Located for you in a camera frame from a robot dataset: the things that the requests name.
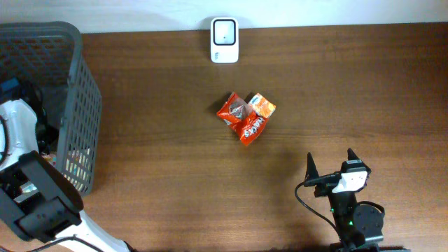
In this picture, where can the white barcode scanner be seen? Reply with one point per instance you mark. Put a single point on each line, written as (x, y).
(224, 40)

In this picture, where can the orange tissue pack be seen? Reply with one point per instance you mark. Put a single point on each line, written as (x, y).
(262, 106)

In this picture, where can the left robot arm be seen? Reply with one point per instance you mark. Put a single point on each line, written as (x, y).
(37, 202)

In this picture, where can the grey plastic mesh basket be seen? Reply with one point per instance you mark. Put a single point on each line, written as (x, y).
(49, 56)

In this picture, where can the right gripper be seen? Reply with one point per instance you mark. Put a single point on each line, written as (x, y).
(323, 188)

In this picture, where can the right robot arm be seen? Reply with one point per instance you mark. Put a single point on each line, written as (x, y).
(358, 224)

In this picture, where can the red snack bag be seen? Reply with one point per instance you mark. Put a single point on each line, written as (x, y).
(242, 119)

